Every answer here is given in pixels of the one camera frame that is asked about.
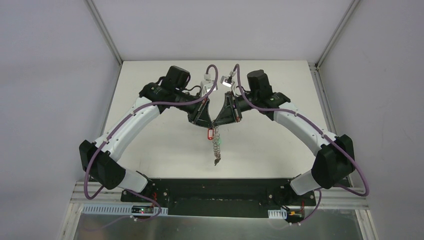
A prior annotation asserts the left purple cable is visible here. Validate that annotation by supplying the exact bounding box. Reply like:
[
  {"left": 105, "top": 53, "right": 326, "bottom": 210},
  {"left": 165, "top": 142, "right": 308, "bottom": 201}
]
[{"left": 83, "top": 64, "right": 220, "bottom": 223}]

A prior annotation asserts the silver key with red tag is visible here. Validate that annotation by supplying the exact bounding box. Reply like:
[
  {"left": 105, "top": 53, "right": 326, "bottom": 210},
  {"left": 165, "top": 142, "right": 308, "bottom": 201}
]
[{"left": 207, "top": 128, "right": 215, "bottom": 141}]

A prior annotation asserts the purple cable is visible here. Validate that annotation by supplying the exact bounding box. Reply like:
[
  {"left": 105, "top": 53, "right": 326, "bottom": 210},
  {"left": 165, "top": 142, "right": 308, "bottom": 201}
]
[
  {"left": 233, "top": 63, "right": 371, "bottom": 226},
  {"left": 83, "top": 64, "right": 220, "bottom": 223}
]

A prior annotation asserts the aluminium frame rail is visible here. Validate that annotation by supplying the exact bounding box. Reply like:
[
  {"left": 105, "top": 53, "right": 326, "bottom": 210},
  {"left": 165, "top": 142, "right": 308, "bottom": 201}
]
[{"left": 70, "top": 181, "right": 370, "bottom": 210}]

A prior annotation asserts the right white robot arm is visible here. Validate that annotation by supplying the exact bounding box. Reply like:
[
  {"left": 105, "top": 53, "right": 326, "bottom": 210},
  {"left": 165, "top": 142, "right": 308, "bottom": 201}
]
[{"left": 213, "top": 69, "right": 356, "bottom": 205}]

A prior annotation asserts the metal disc keyring with rings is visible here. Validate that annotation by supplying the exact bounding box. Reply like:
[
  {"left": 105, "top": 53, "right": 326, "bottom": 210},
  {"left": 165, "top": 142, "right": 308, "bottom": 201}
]
[{"left": 212, "top": 126, "right": 221, "bottom": 166}]

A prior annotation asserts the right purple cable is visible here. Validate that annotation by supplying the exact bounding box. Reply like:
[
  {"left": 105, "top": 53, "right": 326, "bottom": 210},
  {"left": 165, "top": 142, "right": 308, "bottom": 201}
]
[{"left": 233, "top": 63, "right": 371, "bottom": 226}]

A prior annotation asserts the right white cable duct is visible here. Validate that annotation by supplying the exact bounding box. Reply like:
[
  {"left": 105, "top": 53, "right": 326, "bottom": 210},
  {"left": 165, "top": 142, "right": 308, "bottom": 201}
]
[{"left": 267, "top": 208, "right": 288, "bottom": 220}]

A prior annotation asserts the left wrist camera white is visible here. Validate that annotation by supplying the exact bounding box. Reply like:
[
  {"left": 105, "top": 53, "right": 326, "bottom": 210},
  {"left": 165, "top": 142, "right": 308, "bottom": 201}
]
[{"left": 199, "top": 73, "right": 218, "bottom": 97}]

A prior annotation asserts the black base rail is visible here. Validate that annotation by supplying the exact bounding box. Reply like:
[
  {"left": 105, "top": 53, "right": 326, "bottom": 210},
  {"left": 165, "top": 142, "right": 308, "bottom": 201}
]
[{"left": 120, "top": 178, "right": 324, "bottom": 219}]

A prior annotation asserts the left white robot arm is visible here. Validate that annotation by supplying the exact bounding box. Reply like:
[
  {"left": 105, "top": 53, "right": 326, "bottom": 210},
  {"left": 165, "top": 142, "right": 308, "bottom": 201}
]
[{"left": 79, "top": 65, "right": 213, "bottom": 203}]

